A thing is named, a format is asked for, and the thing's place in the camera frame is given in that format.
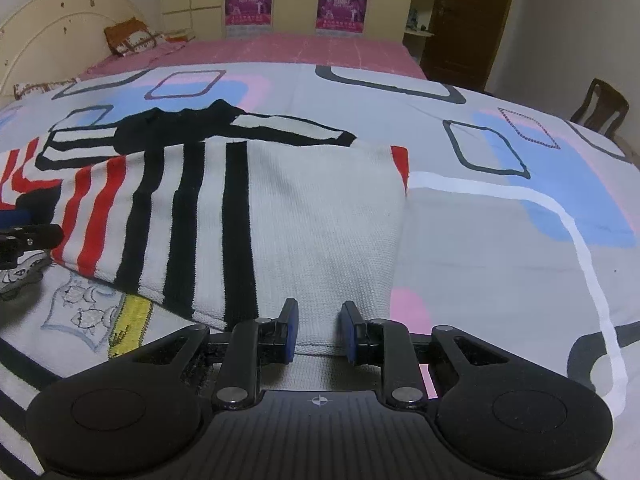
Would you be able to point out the pink bed sheet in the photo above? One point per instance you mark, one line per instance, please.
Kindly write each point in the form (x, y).
(310, 50)

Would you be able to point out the white fish print cloth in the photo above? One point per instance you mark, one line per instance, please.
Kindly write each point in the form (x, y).
(85, 315)

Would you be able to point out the black red white striped sweater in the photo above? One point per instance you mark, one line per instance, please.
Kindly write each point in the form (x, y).
(310, 220)

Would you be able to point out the brown white patterned pillow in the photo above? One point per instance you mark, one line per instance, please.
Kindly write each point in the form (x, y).
(132, 37)

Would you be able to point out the grey printed blanket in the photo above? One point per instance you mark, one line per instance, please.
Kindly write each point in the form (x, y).
(500, 270)

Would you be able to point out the cream wooden headboard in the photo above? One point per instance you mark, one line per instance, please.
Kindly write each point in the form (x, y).
(45, 35)

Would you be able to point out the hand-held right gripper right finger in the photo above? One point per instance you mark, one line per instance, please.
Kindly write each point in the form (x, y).
(348, 337)

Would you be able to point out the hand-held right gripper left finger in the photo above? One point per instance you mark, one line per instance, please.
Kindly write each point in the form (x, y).
(291, 335)

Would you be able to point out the dark brown wooden door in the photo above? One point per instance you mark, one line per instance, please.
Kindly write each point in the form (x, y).
(472, 25)

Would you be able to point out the flat patterned pillow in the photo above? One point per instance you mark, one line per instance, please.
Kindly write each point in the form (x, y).
(42, 87)

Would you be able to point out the dark wooden chair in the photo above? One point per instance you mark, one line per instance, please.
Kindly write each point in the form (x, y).
(600, 107)

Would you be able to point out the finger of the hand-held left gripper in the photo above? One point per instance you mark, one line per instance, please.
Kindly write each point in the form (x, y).
(11, 217)
(35, 237)

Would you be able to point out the cream wall shelf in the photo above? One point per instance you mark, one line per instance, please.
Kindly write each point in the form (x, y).
(422, 5)

